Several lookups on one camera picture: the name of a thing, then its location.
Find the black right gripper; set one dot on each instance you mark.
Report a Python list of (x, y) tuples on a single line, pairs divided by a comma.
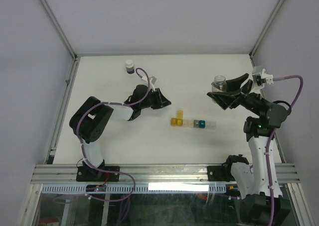
[(225, 99)]

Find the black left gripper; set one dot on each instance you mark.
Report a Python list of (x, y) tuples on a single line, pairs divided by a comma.
[(160, 100)]

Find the clear glass pill bottle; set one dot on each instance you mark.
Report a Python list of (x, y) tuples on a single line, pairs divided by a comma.
[(219, 84)]

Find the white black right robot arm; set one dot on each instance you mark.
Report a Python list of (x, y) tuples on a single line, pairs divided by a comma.
[(262, 202)]

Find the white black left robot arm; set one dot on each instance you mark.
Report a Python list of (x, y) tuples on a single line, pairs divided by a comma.
[(90, 120)]

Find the white-capped dark pill bottle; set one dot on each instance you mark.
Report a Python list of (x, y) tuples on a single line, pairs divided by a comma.
[(129, 65)]

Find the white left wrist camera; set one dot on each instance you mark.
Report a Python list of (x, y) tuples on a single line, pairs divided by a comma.
[(152, 81)]

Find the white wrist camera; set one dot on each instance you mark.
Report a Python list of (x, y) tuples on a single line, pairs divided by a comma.
[(261, 78), (152, 81)]

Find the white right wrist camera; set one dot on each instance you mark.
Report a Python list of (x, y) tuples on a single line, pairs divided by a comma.
[(261, 78)]

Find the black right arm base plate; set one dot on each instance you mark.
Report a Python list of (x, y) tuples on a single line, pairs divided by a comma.
[(218, 174)]

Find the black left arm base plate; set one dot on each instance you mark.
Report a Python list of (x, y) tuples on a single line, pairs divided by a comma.
[(87, 174)]

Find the aluminium mounting rail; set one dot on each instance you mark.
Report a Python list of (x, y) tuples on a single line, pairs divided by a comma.
[(140, 173)]

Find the white slotted cable duct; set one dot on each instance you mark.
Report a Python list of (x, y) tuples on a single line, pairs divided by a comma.
[(134, 189)]

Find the aluminium cage frame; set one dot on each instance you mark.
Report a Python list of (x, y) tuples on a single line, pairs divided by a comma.
[(282, 34)]

